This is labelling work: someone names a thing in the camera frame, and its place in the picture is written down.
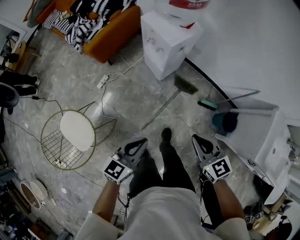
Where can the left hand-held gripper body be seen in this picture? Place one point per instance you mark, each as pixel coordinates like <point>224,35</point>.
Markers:
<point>117,170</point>

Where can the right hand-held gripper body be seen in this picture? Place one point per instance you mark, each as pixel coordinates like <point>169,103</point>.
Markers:
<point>218,170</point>

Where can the person's left forearm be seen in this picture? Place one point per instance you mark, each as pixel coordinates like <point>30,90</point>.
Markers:
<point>106,199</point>

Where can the person's right forearm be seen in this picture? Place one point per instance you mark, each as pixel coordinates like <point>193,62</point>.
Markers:
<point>228,201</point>

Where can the person's black trousers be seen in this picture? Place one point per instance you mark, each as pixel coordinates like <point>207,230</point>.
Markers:
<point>171,164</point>

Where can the teal bin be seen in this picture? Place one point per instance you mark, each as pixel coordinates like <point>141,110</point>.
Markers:
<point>225,122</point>

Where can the white cabinet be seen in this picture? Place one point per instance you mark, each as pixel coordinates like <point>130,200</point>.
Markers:
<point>262,136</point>

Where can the white seat cushion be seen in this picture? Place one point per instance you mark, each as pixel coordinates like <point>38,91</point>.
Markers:
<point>76,131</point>

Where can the person's black shoe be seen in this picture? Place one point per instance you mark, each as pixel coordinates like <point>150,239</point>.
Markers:
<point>166,134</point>

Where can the person's white shirt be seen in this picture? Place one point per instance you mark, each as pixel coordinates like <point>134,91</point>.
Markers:
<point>164,215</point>

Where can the round white wooden dish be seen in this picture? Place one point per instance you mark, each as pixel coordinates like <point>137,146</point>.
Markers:
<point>35,191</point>

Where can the white power strip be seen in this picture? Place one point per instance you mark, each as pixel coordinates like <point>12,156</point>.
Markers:
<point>102,82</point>

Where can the orange sofa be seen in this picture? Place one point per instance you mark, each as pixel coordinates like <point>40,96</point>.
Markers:
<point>110,39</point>

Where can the black office chair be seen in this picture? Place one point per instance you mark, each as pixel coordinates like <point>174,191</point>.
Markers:
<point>8,96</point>

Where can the white water dispenser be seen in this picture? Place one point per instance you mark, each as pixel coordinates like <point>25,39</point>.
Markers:
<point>168,44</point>

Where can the black and white striped blanket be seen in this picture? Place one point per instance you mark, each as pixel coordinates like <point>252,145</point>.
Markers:
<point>79,25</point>

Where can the clear water bottle red label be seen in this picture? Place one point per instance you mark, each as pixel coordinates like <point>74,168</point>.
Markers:
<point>185,9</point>

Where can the grey cushion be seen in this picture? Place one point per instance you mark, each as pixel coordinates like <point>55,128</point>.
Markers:
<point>36,11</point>

